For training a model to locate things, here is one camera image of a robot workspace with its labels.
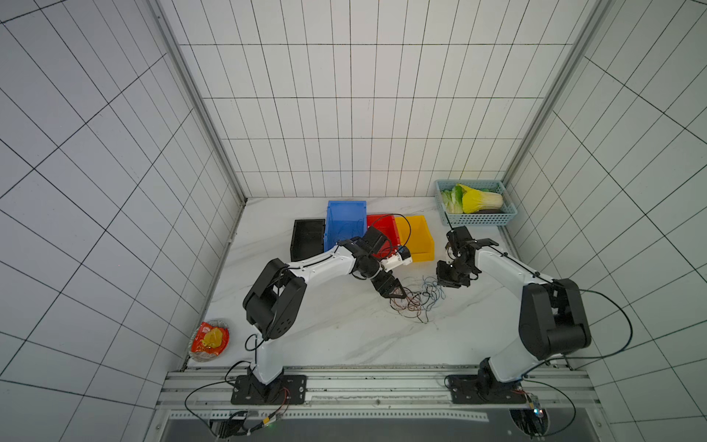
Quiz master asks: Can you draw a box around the coloured cable bundle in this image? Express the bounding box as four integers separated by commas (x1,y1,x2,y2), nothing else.
389,275,447,325

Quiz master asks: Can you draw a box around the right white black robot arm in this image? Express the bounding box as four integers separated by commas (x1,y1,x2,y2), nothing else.
436,227,591,390

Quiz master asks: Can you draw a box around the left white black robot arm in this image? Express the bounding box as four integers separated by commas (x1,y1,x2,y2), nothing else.
243,228,412,386

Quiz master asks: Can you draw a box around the yellow plastic bin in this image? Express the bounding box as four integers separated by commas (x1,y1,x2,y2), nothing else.
395,215,436,263

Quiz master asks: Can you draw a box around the red plastic bin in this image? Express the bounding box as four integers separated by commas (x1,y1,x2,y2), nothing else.
366,214,401,259

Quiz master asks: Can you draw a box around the light blue mesh basket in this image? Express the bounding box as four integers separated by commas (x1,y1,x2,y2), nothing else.
435,180,517,227

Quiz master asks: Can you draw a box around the blue plastic bin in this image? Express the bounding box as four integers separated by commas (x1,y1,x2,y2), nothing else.
324,201,366,250

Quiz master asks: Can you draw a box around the toy napa cabbage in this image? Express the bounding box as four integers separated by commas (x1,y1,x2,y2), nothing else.
458,184,504,214

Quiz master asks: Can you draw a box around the green lettuce toy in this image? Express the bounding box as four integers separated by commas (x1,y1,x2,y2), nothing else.
440,184,464,215

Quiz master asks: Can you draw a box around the black plastic bin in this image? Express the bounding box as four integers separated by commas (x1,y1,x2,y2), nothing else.
290,218,325,262

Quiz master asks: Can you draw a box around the red yellow snack bag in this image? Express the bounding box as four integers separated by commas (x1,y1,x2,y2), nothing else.
189,320,230,362

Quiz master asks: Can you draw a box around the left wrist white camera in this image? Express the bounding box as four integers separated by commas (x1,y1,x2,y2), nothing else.
380,246,412,271

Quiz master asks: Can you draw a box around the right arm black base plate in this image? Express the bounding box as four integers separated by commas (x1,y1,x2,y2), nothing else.
444,374,527,405

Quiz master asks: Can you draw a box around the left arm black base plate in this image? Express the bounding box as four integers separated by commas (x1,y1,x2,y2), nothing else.
230,373,307,405

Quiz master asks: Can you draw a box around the aluminium mounting rail frame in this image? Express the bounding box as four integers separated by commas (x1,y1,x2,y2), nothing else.
147,366,613,441

